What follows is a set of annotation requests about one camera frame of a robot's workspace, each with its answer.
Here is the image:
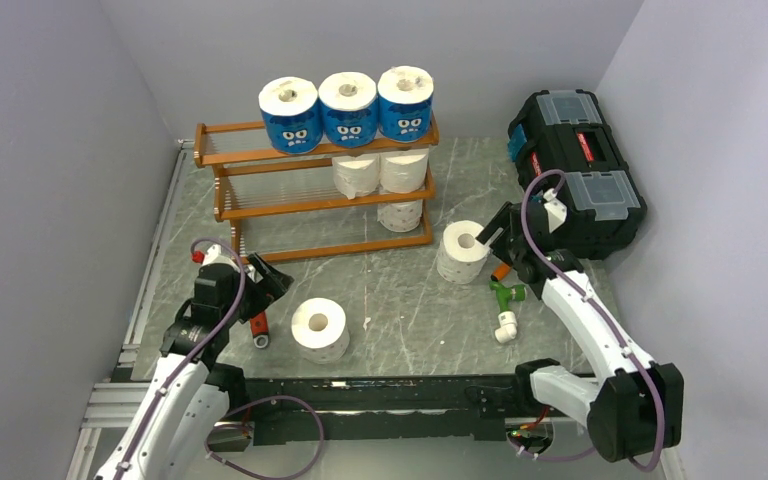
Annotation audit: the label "blue roll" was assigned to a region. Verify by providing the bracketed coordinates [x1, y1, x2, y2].
[377, 65, 434, 143]
[258, 76, 323, 154]
[318, 72, 379, 148]

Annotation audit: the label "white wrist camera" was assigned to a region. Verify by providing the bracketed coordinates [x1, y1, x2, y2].
[191, 244, 239, 270]
[543, 189, 568, 233]

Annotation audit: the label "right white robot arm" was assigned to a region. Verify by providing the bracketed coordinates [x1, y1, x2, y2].
[477, 201, 684, 468]

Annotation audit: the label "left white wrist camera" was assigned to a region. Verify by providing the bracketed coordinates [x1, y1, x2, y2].
[191, 244, 239, 270]

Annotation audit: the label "purple cable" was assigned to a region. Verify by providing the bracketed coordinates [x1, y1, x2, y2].
[112, 237, 247, 480]
[520, 168, 667, 473]

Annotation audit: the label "orange wooden two-tier shelf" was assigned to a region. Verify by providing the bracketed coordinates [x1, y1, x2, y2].
[193, 119, 440, 262]

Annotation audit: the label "red handled tool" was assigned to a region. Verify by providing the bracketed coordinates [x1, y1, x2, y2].
[249, 311, 270, 349]

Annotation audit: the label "white roll sideways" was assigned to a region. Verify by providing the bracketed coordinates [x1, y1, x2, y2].
[379, 148, 430, 193]

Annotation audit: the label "black plastic toolbox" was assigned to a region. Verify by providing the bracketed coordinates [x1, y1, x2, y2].
[508, 89, 647, 260]

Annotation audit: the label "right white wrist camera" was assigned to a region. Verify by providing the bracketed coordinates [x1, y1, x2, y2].
[543, 189, 568, 233]

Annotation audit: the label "green and white pipe fitting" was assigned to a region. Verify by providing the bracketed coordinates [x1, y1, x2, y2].
[489, 281, 527, 344]

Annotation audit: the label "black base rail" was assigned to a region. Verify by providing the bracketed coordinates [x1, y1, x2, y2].
[217, 374, 560, 446]

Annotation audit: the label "white roll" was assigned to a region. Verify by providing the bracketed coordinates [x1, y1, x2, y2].
[377, 200, 423, 233]
[332, 153, 380, 199]
[291, 298, 350, 364]
[436, 220, 490, 285]

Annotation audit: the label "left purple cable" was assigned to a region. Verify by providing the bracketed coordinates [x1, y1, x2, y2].
[112, 237, 247, 480]

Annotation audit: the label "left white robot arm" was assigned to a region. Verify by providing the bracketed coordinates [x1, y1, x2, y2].
[95, 245, 294, 479]

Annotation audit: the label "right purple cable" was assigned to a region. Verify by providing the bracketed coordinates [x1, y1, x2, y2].
[520, 168, 667, 473]

